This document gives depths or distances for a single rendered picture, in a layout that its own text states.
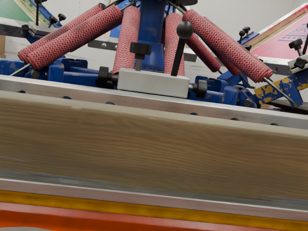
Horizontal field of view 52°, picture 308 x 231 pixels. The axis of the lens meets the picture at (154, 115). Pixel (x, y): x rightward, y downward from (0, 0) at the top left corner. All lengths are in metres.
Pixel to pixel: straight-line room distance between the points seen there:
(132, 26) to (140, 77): 0.34
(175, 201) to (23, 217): 0.13
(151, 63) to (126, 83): 0.50
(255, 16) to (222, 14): 0.46
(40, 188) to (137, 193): 0.08
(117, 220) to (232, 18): 4.39
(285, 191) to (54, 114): 0.21
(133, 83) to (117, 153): 0.29
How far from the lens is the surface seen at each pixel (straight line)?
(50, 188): 0.28
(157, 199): 0.27
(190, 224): 0.32
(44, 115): 0.27
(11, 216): 0.31
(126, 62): 0.75
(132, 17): 0.91
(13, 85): 0.53
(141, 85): 0.55
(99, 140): 0.27
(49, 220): 0.30
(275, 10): 4.84
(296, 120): 0.57
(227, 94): 0.94
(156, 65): 1.06
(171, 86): 0.55
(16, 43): 4.68
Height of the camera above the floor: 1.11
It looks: 11 degrees down
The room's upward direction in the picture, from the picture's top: 8 degrees clockwise
